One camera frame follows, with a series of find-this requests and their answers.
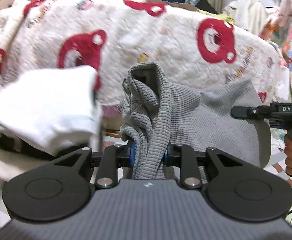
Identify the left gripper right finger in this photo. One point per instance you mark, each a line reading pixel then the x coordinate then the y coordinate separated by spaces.
pixel 183 156

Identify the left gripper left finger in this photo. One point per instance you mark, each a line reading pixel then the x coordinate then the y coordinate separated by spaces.
pixel 110 160

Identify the grey knit sweater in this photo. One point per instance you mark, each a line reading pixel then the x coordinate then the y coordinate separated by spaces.
pixel 157 112

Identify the beige bed base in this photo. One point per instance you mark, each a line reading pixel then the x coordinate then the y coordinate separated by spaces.
pixel 112 126

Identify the white folded garment top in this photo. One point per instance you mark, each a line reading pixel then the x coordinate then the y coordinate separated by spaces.
pixel 52 109

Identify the black folded garment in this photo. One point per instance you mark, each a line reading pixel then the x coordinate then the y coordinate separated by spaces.
pixel 20 146

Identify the cream folded ribbed garment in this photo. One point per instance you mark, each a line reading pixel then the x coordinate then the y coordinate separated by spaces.
pixel 14 164

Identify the white quilted bear bedspread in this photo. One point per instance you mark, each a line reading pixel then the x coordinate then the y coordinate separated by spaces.
pixel 192 48

